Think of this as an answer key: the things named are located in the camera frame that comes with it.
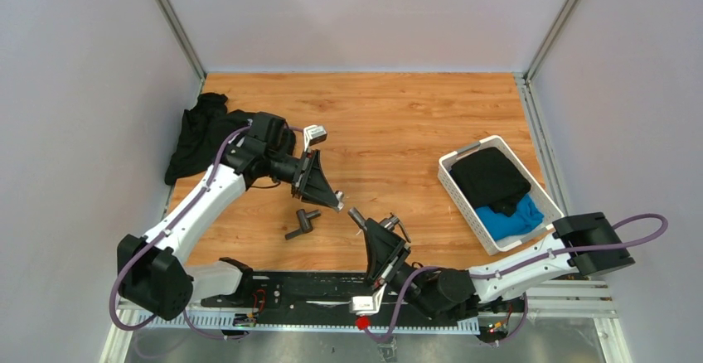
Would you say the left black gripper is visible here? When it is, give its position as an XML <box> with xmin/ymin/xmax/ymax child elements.
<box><xmin>266</xmin><ymin>149</ymin><xmax>340</xmax><ymax>211</ymax></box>

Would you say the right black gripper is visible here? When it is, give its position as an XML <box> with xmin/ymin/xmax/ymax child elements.
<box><xmin>361</xmin><ymin>219</ymin><xmax>439</xmax><ymax>322</ymax></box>

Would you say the grey tee pipe fitting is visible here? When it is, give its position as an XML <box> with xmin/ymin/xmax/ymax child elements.
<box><xmin>335</xmin><ymin>191</ymin><xmax>345</xmax><ymax>212</ymax></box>

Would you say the grey faucet with lever handle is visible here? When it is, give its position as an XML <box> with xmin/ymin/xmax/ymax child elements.
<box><xmin>347</xmin><ymin>207</ymin><xmax>412</xmax><ymax>243</ymax></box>

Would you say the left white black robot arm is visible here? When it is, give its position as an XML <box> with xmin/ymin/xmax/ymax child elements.
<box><xmin>109</xmin><ymin>112</ymin><xmax>344</xmax><ymax>331</ymax></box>

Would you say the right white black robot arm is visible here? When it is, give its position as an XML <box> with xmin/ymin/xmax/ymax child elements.
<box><xmin>349</xmin><ymin>210</ymin><xmax>634</xmax><ymax>318</ymax></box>

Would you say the black cloth in basket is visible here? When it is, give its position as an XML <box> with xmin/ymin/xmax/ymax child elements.
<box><xmin>449</xmin><ymin>148</ymin><xmax>531</xmax><ymax>215</ymax></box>

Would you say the black cloth with white print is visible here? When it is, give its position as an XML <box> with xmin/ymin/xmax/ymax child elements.
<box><xmin>163</xmin><ymin>92</ymin><xmax>297</xmax><ymax>186</ymax></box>

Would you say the blue cloth in basket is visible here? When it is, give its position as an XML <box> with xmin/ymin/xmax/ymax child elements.
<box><xmin>475</xmin><ymin>195</ymin><xmax>545</xmax><ymax>240</ymax></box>

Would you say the white plastic basket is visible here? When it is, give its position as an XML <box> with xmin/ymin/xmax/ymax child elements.
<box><xmin>438</xmin><ymin>135</ymin><xmax>564</xmax><ymax>255</ymax></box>

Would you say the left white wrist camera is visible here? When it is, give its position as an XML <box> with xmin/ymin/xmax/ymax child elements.
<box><xmin>303</xmin><ymin>124</ymin><xmax>327</xmax><ymax>152</ymax></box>

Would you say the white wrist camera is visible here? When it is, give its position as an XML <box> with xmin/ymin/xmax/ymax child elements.
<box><xmin>303</xmin><ymin>124</ymin><xmax>327</xmax><ymax>152</ymax></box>
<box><xmin>349</xmin><ymin>284</ymin><xmax>387</xmax><ymax>316</ymax></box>

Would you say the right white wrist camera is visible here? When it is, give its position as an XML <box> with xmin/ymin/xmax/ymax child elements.
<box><xmin>349</xmin><ymin>284</ymin><xmax>387</xmax><ymax>316</ymax></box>

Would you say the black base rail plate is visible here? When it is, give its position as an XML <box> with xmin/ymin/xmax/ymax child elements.
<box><xmin>164</xmin><ymin>270</ymin><xmax>531</xmax><ymax>335</ymax></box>

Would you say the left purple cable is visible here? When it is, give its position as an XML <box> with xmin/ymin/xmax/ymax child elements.
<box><xmin>109</xmin><ymin>125</ymin><xmax>306</xmax><ymax>332</ymax></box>

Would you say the purple cable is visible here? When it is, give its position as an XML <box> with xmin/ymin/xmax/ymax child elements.
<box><xmin>354</xmin><ymin>213</ymin><xmax>670</xmax><ymax>345</ymax></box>
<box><xmin>109</xmin><ymin>125</ymin><xmax>306</xmax><ymax>332</ymax></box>

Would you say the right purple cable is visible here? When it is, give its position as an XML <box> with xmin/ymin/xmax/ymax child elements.
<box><xmin>354</xmin><ymin>213</ymin><xmax>670</xmax><ymax>345</ymax></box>

